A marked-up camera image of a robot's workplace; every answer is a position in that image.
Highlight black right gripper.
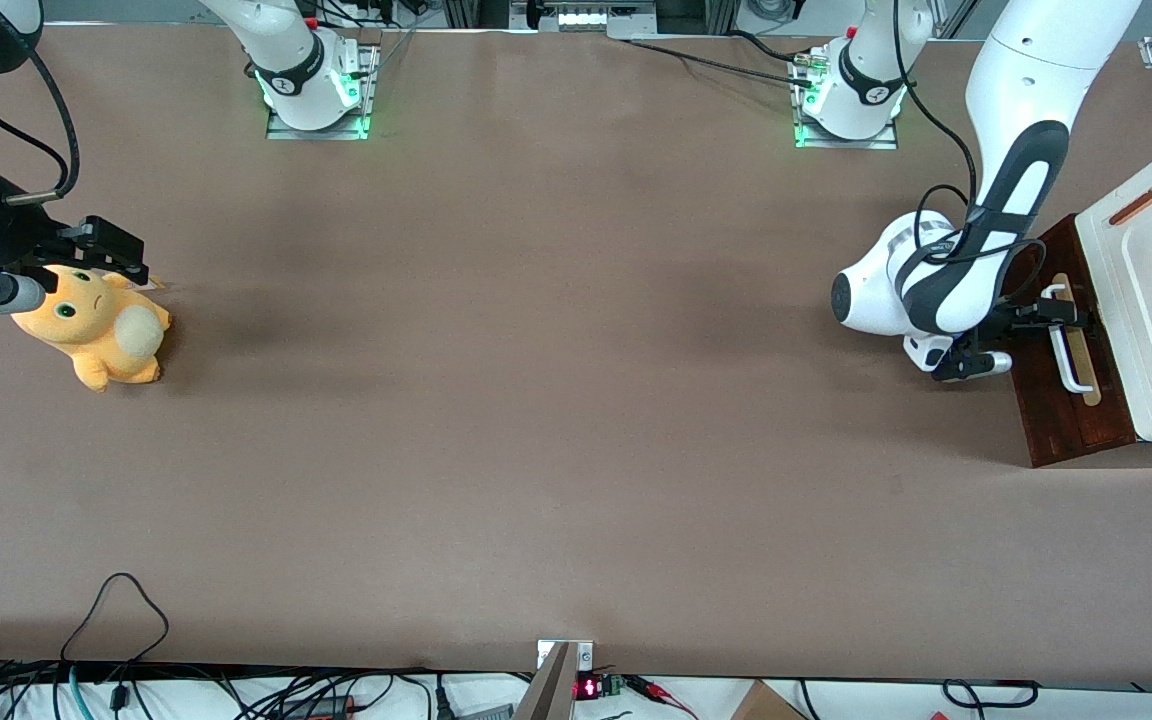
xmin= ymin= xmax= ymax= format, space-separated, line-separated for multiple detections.
xmin=0 ymin=175 xmax=152 ymax=291

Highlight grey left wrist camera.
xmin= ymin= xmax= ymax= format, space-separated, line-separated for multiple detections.
xmin=933 ymin=350 xmax=1013 ymax=384

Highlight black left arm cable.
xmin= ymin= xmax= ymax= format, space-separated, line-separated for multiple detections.
xmin=891 ymin=0 xmax=1049 ymax=306

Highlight copper coloured bar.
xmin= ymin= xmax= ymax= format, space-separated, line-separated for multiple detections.
xmin=1108 ymin=176 xmax=1152 ymax=226

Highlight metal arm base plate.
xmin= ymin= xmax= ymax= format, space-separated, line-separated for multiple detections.
xmin=266 ymin=45 xmax=382 ymax=141
xmin=794 ymin=50 xmax=899 ymax=151

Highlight orange plush toy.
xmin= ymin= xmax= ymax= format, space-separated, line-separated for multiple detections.
xmin=11 ymin=265 xmax=173 ymax=393

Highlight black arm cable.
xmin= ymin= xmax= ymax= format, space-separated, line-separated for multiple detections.
xmin=0 ymin=50 xmax=82 ymax=206
xmin=891 ymin=0 xmax=1049 ymax=306

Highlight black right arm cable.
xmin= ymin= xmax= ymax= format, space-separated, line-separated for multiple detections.
xmin=0 ymin=50 xmax=82 ymax=206

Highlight red clip leads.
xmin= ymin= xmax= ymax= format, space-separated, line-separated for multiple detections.
xmin=626 ymin=675 xmax=697 ymax=719

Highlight grey camera mount arm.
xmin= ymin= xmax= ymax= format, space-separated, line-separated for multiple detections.
xmin=511 ymin=642 xmax=577 ymax=720

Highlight black power adapter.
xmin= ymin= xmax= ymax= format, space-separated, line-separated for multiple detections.
xmin=281 ymin=695 xmax=357 ymax=719

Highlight brown drawer with white handle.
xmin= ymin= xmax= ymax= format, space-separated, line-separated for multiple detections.
xmin=1001 ymin=213 xmax=1137 ymax=469

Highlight brown cardboard piece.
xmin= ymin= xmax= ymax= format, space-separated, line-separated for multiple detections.
xmin=729 ymin=680 xmax=809 ymax=720

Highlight lit power strip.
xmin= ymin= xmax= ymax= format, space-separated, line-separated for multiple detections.
xmin=511 ymin=0 xmax=657 ymax=36

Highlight black looped cable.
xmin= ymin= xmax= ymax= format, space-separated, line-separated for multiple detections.
xmin=58 ymin=572 xmax=171 ymax=666

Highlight long black table cable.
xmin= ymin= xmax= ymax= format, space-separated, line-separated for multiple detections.
xmin=624 ymin=38 xmax=822 ymax=91

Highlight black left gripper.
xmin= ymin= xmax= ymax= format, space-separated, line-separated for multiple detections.
xmin=974 ymin=283 xmax=1102 ymax=353

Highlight black flat-loop cable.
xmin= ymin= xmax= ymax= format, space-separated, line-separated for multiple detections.
xmin=941 ymin=678 xmax=1040 ymax=711

